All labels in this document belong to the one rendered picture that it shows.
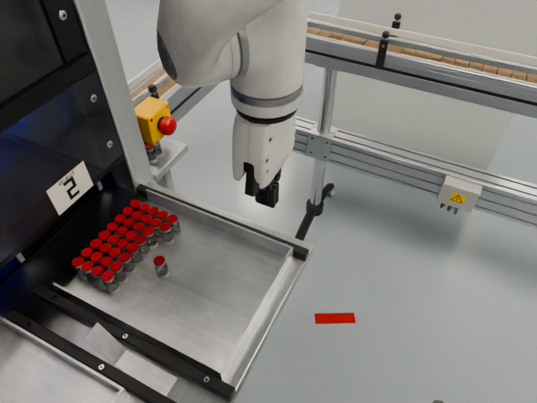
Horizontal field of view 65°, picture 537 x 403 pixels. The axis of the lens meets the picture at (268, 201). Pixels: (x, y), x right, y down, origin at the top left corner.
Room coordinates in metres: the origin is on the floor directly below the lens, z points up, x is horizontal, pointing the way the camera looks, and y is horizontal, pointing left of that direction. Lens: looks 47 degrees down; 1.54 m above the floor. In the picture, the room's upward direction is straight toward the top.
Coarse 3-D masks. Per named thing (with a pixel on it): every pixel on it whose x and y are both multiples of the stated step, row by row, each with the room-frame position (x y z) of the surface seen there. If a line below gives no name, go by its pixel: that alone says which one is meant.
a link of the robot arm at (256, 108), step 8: (232, 88) 0.41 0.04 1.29; (232, 96) 0.42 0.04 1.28; (240, 96) 0.40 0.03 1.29; (288, 96) 0.40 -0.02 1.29; (296, 96) 0.41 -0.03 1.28; (240, 104) 0.40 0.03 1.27; (248, 104) 0.39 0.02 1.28; (256, 104) 0.39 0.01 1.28; (264, 104) 0.39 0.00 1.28; (272, 104) 0.39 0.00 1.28; (280, 104) 0.39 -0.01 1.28; (288, 104) 0.40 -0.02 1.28; (296, 104) 0.41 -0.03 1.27; (248, 112) 0.39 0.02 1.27; (256, 112) 0.39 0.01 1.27; (264, 112) 0.39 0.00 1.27; (272, 112) 0.39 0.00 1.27; (280, 112) 0.39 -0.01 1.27; (288, 112) 0.40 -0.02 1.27
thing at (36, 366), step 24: (0, 336) 0.32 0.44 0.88; (24, 336) 0.31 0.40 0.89; (0, 360) 0.27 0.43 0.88; (24, 360) 0.27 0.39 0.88; (48, 360) 0.27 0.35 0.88; (72, 360) 0.26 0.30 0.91; (0, 384) 0.24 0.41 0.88; (24, 384) 0.24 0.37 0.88; (48, 384) 0.24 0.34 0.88; (72, 384) 0.24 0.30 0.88; (96, 384) 0.24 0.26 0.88
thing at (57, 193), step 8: (80, 168) 0.55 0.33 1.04; (64, 176) 0.52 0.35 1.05; (80, 176) 0.55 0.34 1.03; (88, 176) 0.56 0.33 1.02; (56, 184) 0.50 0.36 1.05; (72, 184) 0.53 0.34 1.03; (80, 184) 0.54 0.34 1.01; (88, 184) 0.55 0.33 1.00; (48, 192) 0.49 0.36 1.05; (56, 192) 0.50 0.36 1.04; (64, 192) 0.51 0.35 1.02; (72, 192) 0.52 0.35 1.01; (80, 192) 0.53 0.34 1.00; (56, 200) 0.49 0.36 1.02; (64, 200) 0.50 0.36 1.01; (72, 200) 0.52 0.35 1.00; (56, 208) 0.49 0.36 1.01; (64, 208) 0.50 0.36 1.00
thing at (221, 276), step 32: (192, 224) 0.56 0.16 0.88; (224, 224) 0.54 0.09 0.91; (192, 256) 0.48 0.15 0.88; (224, 256) 0.48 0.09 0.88; (256, 256) 0.48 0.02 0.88; (288, 256) 0.46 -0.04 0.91; (64, 288) 0.39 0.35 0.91; (96, 288) 0.41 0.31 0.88; (128, 288) 0.41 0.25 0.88; (160, 288) 0.41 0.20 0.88; (192, 288) 0.41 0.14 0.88; (224, 288) 0.41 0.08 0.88; (256, 288) 0.41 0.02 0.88; (128, 320) 0.34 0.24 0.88; (160, 320) 0.34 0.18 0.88; (192, 320) 0.34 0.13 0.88; (224, 320) 0.34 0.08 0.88; (256, 320) 0.34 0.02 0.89; (192, 352) 0.29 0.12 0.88; (224, 352) 0.29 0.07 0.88
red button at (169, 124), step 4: (168, 116) 0.75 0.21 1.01; (164, 120) 0.73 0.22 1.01; (168, 120) 0.73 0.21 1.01; (172, 120) 0.74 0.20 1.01; (160, 124) 0.73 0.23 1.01; (164, 124) 0.72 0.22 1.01; (168, 124) 0.72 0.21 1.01; (172, 124) 0.73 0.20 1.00; (176, 124) 0.74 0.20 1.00; (160, 128) 0.72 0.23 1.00; (164, 128) 0.72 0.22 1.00; (168, 128) 0.72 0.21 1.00; (172, 128) 0.73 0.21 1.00; (176, 128) 0.74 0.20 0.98; (164, 132) 0.72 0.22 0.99; (168, 132) 0.72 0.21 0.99; (172, 132) 0.73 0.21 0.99
